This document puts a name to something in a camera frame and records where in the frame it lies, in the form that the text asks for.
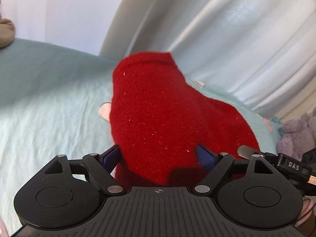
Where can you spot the teal mushroom-print bed sheet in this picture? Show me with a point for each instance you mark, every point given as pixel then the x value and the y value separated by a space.
pixel 50 100

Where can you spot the red knitted garment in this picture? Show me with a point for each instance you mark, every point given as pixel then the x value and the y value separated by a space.
pixel 157 119

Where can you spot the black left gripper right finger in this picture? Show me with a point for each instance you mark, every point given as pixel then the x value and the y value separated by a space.
pixel 221 167

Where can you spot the grey-brown plush toy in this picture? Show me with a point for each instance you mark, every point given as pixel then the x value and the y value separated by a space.
pixel 7 32

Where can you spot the white sheer curtain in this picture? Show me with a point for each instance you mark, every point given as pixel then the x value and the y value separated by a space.
pixel 260 51

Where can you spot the purple teddy bear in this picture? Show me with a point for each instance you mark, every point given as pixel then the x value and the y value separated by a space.
pixel 298 137

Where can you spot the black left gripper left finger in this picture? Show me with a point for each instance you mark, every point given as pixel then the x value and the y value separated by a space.
pixel 96 169

